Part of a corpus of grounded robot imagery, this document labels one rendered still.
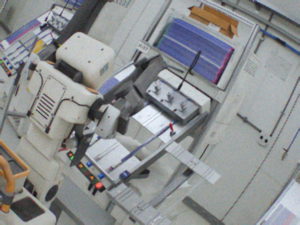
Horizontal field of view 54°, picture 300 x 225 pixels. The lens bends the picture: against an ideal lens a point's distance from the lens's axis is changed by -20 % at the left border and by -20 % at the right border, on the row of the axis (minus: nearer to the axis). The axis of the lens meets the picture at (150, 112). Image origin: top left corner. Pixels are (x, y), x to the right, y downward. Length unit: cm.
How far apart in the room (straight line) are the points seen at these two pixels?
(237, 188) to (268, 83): 115
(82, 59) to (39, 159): 44
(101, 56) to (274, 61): 257
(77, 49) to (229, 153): 263
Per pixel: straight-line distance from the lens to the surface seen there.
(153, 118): 212
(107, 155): 199
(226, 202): 368
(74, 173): 256
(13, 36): 340
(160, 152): 197
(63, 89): 121
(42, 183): 139
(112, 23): 327
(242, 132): 360
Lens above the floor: 154
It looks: 13 degrees down
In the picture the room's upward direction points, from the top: 29 degrees clockwise
